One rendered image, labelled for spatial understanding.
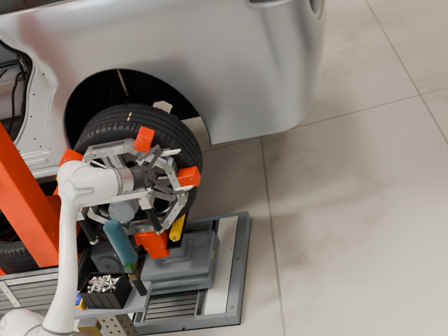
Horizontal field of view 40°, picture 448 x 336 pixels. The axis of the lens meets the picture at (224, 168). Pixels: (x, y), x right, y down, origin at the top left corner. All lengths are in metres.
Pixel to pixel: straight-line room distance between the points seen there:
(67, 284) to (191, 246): 1.62
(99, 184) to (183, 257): 1.63
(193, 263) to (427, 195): 1.43
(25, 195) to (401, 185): 2.20
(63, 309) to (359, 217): 2.16
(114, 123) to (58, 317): 1.22
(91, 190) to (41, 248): 1.47
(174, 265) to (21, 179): 0.97
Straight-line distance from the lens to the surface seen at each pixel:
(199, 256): 3.48
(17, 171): 3.15
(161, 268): 3.52
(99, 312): 3.14
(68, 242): 2.08
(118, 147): 2.90
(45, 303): 3.84
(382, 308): 3.25
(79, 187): 1.93
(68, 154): 3.05
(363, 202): 3.83
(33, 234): 3.31
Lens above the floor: 2.49
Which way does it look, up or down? 34 degrees down
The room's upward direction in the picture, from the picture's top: 21 degrees counter-clockwise
